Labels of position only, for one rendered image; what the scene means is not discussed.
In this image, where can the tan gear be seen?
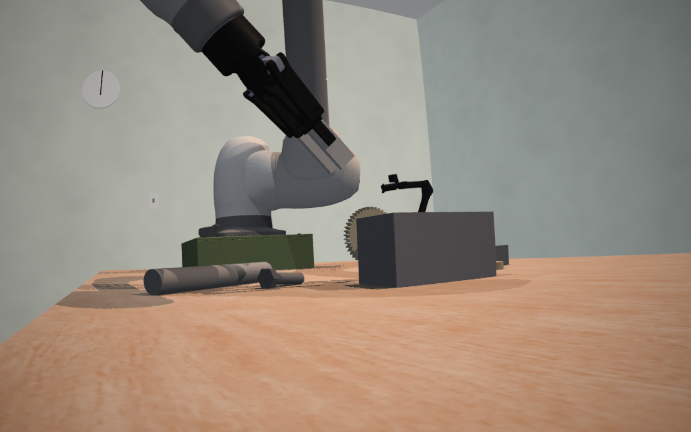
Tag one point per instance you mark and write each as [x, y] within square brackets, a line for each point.
[351, 228]

